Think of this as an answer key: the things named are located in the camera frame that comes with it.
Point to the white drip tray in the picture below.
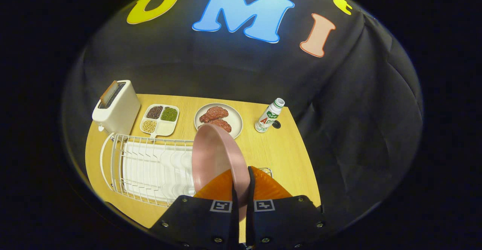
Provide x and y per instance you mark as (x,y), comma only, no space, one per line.
(150,174)

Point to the divided tray of beans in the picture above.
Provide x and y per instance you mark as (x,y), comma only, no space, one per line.
(164,128)

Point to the red meat piece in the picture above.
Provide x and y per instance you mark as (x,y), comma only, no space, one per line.
(223,125)
(214,113)

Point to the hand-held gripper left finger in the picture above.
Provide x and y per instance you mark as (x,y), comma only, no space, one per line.
(235,223)

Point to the white toaster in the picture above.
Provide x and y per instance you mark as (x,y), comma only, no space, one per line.
(120,110)

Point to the white bottle with green label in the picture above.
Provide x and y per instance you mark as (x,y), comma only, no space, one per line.
(268,117)

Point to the beige plate with meat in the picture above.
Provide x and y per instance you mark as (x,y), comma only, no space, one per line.
(235,120)

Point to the pink plate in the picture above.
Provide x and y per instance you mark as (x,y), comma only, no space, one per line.
(214,156)

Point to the brown toast slice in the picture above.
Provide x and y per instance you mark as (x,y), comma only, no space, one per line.
(108,93)

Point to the black backdrop cloth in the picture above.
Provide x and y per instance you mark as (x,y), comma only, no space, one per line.
(357,110)

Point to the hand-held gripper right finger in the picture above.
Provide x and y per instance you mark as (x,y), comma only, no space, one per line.
(250,223)

